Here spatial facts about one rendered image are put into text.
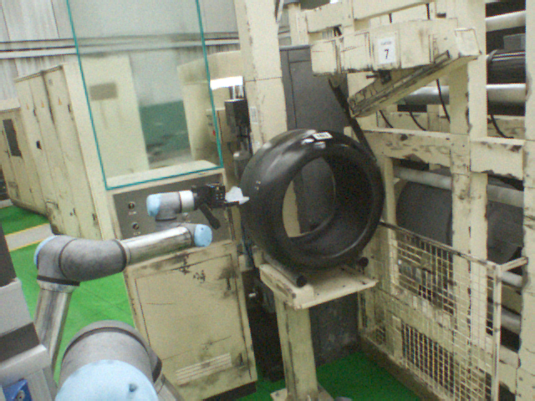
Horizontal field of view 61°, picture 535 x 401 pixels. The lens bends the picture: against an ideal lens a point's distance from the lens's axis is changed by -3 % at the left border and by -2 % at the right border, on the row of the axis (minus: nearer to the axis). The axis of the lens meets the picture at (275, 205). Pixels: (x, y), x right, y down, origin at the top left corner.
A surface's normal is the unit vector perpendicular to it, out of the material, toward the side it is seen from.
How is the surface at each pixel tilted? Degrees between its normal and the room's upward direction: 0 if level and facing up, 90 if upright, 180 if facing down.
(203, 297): 90
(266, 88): 90
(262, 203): 80
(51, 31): 90
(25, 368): 90
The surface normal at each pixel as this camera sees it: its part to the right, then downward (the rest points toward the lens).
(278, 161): -0.24, -0.30
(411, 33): 0.40, 0.20
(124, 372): 0.44, -0.89
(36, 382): 0.71, 0.11
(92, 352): -0.20, -0.94
